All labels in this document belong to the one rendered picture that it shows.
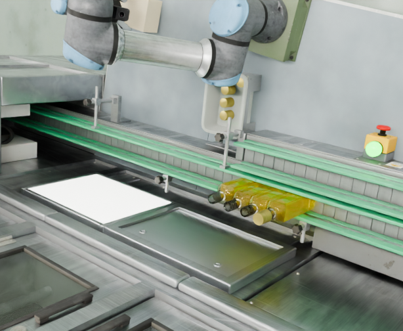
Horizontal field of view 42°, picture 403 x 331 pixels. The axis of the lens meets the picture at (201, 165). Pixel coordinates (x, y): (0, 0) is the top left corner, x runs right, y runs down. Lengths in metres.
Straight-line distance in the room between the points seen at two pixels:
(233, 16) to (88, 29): 0.41
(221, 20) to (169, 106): 0.64
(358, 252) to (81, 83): 1.33
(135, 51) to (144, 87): 0.72
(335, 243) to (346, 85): 0.48
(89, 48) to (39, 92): 0.78
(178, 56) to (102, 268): 0.63
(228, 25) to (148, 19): 0.59
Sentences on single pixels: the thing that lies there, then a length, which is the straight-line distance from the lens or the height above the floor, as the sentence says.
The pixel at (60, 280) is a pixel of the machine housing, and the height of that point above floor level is 1.56.
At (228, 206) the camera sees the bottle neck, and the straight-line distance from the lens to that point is 1.51.
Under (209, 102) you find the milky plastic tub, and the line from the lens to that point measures 1.88.
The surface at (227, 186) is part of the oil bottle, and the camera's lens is 1.56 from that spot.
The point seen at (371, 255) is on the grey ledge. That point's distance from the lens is 1.61.
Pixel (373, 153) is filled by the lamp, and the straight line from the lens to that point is 1.57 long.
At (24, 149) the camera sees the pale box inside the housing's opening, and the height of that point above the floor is 1.06.
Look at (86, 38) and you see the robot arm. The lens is 1.43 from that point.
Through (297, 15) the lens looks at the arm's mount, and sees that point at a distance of 1.71.
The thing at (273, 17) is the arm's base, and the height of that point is 0.89.
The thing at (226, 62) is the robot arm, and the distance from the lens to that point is 1.57.
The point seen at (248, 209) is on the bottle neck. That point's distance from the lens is 1.45.
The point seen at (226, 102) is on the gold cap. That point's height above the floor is 0.81.
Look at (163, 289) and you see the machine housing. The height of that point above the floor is 1.42.
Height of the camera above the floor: 2.30
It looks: 50 degrees down
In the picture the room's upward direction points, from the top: 104 degrees counter-clockwise
